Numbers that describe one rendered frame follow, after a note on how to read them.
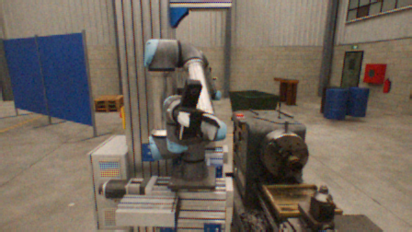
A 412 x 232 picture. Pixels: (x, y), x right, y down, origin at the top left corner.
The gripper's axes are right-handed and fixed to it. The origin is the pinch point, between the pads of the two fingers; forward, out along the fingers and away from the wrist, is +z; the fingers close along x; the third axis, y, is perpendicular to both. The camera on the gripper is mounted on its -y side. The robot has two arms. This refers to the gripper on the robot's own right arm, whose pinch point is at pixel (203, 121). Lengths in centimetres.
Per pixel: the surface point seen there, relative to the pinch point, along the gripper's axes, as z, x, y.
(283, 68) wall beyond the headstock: -948, -720, -76
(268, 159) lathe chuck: -80, -79, 42
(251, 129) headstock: -99, -74, 26
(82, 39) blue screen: -538, 100, -45
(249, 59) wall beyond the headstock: -987, -549, -97
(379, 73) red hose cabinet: -580, -851, -85
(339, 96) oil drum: -482, -584, 8
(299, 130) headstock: -89, -108, 22
